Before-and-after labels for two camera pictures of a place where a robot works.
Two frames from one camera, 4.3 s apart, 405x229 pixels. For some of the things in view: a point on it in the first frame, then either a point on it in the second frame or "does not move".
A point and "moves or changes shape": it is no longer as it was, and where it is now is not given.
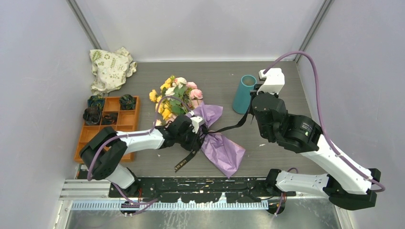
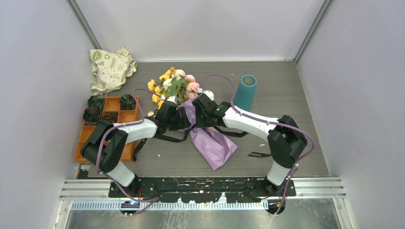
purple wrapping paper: (226, 155) moves or changes shape
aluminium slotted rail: (170, 206) does not move
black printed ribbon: (206, 131) to (237, 133)
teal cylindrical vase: (242, 98) does not move
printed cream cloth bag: (110, 69) does not move
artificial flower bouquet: (177, 98) moves or changes shape
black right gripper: (256, 87) to (200, 122)
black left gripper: (192, 145) to (183, 122)
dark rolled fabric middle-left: (91, 116) does not move
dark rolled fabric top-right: (127, 102) does not move
